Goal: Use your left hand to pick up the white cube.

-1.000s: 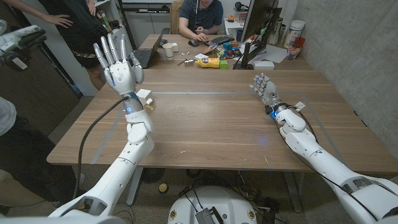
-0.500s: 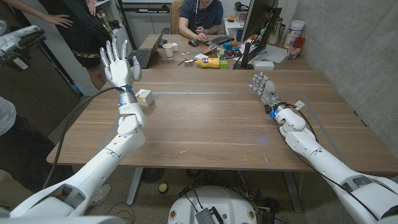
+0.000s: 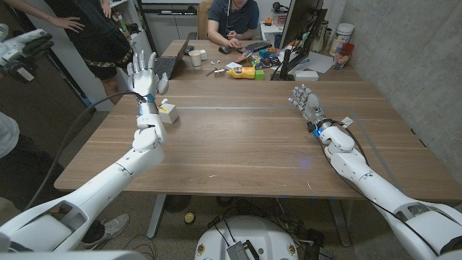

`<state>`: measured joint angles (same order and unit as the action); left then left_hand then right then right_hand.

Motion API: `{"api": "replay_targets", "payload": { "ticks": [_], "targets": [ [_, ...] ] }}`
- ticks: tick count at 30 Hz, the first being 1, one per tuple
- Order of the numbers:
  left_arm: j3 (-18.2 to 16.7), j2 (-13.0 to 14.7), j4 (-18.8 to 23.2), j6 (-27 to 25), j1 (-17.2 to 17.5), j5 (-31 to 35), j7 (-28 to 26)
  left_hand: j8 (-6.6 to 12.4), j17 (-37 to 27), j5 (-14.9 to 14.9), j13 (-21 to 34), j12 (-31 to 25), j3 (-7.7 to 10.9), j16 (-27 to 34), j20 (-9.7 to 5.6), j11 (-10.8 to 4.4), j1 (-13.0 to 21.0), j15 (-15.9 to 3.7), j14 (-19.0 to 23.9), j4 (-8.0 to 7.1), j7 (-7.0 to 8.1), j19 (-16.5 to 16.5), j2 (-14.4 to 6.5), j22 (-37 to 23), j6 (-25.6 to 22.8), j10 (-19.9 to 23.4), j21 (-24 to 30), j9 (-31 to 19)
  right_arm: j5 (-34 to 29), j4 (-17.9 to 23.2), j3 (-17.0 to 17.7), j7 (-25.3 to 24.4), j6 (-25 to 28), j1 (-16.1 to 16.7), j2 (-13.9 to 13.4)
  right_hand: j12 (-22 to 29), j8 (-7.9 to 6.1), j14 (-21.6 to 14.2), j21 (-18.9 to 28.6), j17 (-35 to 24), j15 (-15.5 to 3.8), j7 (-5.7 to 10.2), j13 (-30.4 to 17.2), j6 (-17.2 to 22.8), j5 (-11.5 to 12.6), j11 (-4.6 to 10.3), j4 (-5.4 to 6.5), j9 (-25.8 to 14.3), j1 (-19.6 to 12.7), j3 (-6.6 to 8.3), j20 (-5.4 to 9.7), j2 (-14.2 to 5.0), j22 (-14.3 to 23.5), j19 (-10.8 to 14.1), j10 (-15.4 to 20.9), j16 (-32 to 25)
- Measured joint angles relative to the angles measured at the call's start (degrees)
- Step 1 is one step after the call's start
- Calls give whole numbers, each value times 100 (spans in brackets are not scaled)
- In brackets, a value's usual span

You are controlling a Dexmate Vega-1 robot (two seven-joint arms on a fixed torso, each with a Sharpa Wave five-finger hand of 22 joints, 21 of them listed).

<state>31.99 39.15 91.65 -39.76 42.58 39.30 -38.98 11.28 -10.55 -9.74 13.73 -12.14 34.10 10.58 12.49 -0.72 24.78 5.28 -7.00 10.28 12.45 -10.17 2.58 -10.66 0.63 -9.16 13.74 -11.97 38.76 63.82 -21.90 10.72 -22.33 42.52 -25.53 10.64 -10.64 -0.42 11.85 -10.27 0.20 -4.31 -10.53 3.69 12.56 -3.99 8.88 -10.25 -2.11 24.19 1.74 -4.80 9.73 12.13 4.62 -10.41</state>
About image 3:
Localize black computer monitor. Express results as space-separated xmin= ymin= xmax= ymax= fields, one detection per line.
xmin=270 ymin=0 xmax=328 ymax=82

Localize white paper sheet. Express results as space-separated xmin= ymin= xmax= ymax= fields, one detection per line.
xmin=277 ymin=50 xmax=335 ymax=75

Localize white cube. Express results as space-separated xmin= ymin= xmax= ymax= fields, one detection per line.
xmin=157 ymin=103 xmax=180 ymax=124

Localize seated person in blue shirt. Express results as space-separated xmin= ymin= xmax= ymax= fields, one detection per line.
xmin=207 ymin=0 xmax=260 ymax=50

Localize black round fan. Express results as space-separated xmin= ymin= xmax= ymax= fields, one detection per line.
xmin=164 ymin=194 xmax=192 ymax=213

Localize black electronics box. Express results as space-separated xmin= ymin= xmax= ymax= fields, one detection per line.
xmin=226 ymin=240 xmax=260 ymax=260

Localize wooden chair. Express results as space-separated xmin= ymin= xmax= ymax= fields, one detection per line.
xmin=196 ymin=0 xmax=214 ymax=40

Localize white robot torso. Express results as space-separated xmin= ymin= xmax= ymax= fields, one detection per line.
xmin=194 ymin=215 xmax=300 ymax=260

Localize black keyboard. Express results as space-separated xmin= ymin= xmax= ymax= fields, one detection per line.
xmin=237 ymin=40 xmax=272 ymax=54

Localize white shelf unit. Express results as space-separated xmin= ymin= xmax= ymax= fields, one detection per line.
xmin=108 ymin=0 xmax=154 ymax=69

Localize white labelled canister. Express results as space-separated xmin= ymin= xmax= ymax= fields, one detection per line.
xmin=328 ymin=22 xmax=355 ymax=57

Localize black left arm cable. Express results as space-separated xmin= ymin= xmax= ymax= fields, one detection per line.
xmin=25 ymin=90 xmax=149 ymax=210

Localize yellow mustard bottle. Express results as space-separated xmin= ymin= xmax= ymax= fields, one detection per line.
xmin=226 ymin=66 xmax=256 ymax=79

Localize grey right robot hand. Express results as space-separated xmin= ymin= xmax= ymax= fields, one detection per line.
xmin=287 ymin=83 xmax=328 ymax=126

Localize flat white box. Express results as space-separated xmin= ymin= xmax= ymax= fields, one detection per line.
xmin=294 ymin=69 xmax=320 ymax=82

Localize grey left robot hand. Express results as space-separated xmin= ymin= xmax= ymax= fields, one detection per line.
xmin=126 ymin=50 xmax=170 ymax=104

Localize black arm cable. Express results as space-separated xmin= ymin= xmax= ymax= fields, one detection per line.
xmin=25 ymin=90 xmax=149 ymax=210
xmin=313 ymin=118 xmax=440 ymax=257

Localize standing person in black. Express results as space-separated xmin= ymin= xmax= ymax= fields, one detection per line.
xmin=3 ymin=0 xmax=139 ymax=97

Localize black laptop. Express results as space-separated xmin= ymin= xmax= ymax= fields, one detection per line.
xmin=154 ymin=32 xmax=198 ymax=80

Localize grey table leg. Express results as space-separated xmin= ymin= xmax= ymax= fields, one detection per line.
xmin=146 ymin=194 xmax=167 ymax=239
xmin=328 ymin=198 xmax=352 ymax=247

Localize person in white shirt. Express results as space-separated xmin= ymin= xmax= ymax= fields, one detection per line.
xmin=0 ymin=111 xmax=130 ymax=250

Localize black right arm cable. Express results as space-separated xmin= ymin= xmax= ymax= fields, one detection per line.
xmin=313 ymin=118 xmax=440 ymax=257

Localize white paper cup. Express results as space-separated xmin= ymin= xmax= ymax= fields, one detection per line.
xmin=188 ymin=49 xmax=203 ymax=69

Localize black headphones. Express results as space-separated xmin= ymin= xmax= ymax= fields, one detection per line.
xmin=271 ymin=1 xmax=292 ymax=14

